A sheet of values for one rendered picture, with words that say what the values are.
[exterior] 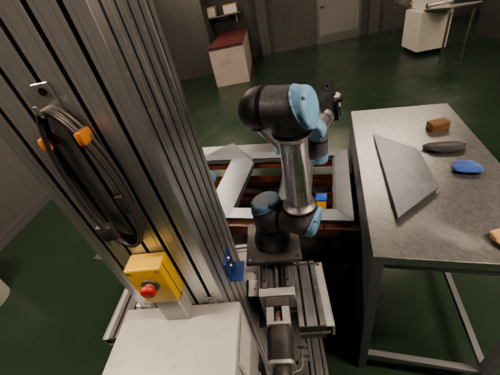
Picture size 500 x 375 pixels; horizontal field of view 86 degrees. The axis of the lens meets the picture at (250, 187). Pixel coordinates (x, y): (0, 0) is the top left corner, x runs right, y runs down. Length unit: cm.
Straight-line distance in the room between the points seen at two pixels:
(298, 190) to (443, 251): 57
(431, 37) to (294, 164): 689
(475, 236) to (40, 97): 129
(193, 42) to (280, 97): 819
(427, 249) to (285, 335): 59
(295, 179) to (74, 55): 61
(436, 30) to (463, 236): 658
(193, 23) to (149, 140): 836
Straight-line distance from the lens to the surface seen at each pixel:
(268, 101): 73
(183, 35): 890
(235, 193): 177
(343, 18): 1020
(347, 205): 158
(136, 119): 47
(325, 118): 107
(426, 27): 746
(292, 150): 78
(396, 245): 115
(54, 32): 48
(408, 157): 158
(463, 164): 157
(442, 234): 123
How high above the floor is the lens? 190
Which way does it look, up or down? 36 degrees down
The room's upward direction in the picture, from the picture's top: 13 degrees counter-clockwise
